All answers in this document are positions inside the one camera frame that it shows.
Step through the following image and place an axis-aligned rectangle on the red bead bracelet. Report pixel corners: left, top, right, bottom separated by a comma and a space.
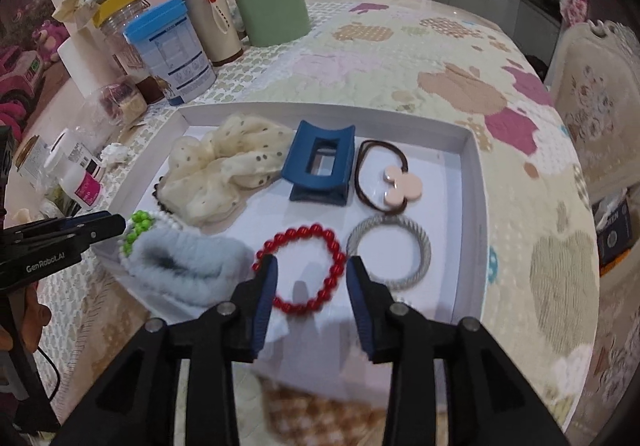
254, 223, 348, 317

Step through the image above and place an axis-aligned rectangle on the brown bead bracelet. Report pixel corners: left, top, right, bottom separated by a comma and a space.
151, 175, 172, 217

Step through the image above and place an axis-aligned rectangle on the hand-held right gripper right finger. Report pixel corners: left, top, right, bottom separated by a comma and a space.
347, 256, 571, 446

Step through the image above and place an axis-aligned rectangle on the blue lid milk powder can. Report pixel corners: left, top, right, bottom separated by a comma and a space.
123, 0, 218, 106

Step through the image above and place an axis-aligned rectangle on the cream floral dining chair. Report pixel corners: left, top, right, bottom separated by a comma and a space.
549, 18, 640, 201

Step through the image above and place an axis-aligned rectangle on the clear plastic jar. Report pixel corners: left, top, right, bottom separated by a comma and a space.
91, 0, 152, 77

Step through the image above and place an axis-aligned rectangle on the cream dotted scrunchie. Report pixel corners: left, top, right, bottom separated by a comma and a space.
156, 113, 297, 227

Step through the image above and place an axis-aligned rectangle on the white bead bracelet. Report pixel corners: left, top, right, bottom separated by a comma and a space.
119, 210, 182, 271

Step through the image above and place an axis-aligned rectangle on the glass jar with brown lid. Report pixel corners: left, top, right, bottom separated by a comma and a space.
14, 135, 57, 193

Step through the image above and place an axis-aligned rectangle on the white paper towel roll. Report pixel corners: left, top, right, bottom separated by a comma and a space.
56, 32, 109, 100

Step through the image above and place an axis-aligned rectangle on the silver grey hair tie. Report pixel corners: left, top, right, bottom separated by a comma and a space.
346, 216, 433, 291

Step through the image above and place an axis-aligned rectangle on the clear bag of snacks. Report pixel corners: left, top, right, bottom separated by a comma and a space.
82, 74, 152, 134

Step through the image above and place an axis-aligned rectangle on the cream tumbler with strap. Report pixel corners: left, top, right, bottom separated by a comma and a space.
174, 0, 245, 67

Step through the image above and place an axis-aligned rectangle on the person's left hand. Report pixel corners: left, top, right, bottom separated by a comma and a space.
21, 285, 45, 327

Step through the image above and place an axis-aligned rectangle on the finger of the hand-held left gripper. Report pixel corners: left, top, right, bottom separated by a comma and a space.
0, 211, 127, 251

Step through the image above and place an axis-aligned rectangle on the pink plush bear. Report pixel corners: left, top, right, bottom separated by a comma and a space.
31, 20, 69, 62

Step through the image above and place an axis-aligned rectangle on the blue hair claw clip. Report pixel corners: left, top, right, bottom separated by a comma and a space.
280, 119, 358, 208

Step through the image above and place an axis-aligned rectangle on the green bead bracelet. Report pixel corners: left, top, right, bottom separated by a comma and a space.
121, 209, 155, 257

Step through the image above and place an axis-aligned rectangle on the brown hair tie pink bow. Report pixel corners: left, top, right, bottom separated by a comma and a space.
353, 139, 426, 217

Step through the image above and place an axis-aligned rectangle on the crumpled white tissue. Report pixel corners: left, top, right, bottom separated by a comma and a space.
99, 143, 132, 167

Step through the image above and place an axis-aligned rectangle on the white shallow cardboard box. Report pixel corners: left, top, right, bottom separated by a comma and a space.
95, 100, 488, 342

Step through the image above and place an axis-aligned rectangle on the white bottle pink label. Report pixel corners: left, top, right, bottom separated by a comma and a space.
58, 160, 107, 213

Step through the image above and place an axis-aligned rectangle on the light blue fluffy scrunchie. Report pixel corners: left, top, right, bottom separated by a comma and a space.
127, 230, 257, 309

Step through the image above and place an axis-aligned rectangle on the quilted patterned tablecloth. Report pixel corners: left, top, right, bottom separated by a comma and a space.
37, 0, 601, 437

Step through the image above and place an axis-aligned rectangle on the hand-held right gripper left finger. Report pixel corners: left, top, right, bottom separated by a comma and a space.
50, 255, 279, 446

